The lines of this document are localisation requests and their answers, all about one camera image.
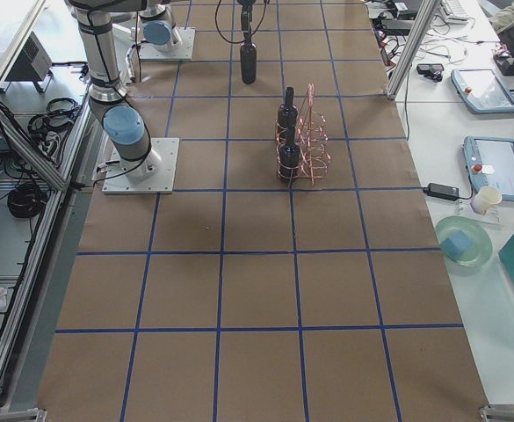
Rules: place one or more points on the green glass plate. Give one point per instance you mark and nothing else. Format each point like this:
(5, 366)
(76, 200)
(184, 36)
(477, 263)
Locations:
(479, 253)

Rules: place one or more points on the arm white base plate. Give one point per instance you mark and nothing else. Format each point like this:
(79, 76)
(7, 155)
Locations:
(182, 52)
(155, 175)

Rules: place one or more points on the white paper cup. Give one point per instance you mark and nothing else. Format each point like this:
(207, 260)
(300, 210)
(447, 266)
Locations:
(485, 199)

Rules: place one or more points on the grey control box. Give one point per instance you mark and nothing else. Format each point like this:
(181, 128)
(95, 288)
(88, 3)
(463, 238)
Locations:
(33, 64)

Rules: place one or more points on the dark wine bottle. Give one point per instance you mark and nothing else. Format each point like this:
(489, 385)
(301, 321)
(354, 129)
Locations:
(248, 59)
(289, 156)

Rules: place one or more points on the blue teach pendant far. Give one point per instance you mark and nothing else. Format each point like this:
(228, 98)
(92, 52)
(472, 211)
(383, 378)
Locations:
(482, 91)

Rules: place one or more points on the black power adapter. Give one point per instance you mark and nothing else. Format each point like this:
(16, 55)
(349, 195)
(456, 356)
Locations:
(443, 192)

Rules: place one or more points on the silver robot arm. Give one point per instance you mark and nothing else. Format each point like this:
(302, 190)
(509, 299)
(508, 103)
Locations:
(158, 26)
(107, 94)

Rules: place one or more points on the dark wine bottle in basket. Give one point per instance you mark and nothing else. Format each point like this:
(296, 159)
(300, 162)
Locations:
(289, 156)

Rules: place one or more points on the blue teach pendant near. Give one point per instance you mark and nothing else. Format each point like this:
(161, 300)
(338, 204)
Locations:
(490, 162)

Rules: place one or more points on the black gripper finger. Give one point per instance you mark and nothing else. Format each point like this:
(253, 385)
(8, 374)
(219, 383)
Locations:
(246, 15)

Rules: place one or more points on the blue teach pendant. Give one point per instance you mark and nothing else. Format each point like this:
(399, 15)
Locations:
(490, 162)
(482, 91)

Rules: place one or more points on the aluminium frame post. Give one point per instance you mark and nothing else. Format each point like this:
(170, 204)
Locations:
(420, 27)

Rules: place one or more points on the blue foam block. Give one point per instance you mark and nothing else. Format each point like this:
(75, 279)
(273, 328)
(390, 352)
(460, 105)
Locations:
(455, 244)

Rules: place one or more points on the copper wire wine basket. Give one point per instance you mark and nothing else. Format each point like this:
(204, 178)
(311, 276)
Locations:
(312, 138)

